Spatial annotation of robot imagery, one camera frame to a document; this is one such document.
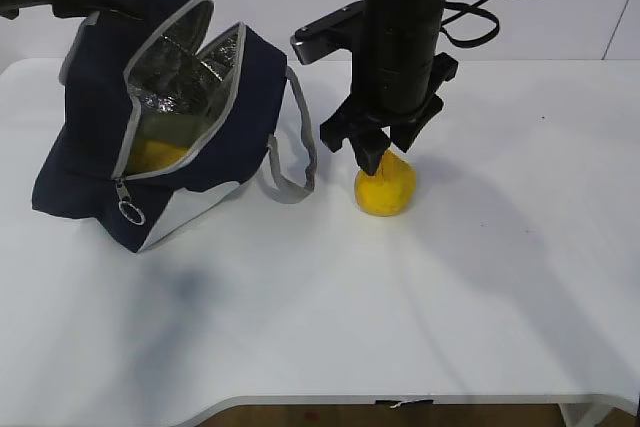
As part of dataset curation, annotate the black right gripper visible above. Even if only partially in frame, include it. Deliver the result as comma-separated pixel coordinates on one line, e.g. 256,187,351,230
320,0,458,176

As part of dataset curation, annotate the navy insulated lunch bag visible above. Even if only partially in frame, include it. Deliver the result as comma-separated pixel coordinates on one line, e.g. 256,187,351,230
31,0,317,253

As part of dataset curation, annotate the yellow pear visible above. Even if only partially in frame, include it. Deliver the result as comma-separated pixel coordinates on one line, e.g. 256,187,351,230
354,150,417,217

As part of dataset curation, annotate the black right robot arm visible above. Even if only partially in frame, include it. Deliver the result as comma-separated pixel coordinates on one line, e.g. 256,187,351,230
320,0,458,175

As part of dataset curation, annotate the black tape on table edge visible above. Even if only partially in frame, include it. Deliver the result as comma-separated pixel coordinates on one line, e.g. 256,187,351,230
374,399,434,409

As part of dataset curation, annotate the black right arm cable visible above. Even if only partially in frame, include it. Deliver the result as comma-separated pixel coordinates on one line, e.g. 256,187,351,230
439,0,501,48

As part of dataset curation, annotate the yellow banana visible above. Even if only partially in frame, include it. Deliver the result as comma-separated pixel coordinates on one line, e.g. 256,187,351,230
125,139,189,174

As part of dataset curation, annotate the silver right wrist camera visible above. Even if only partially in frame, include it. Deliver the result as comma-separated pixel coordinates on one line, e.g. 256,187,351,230
290,0,364,65

